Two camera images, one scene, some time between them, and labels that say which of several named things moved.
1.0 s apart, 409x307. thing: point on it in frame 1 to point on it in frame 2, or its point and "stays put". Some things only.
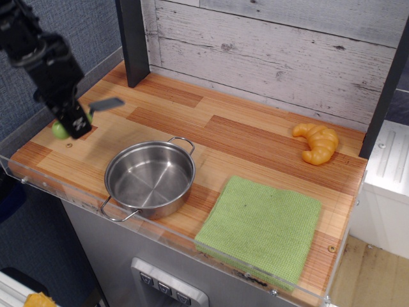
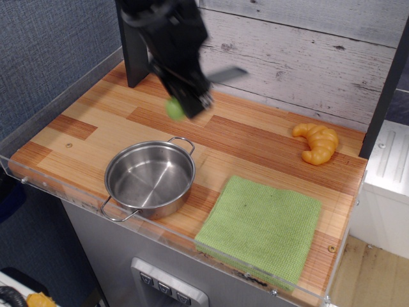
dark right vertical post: (386, 98) stays put
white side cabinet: (381, 217) stays put
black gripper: (55, 75) to (175, 36)
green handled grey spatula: (59, 129) to (174, 109)
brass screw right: (331, 249) stays put
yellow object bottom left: (39, 300) stays put
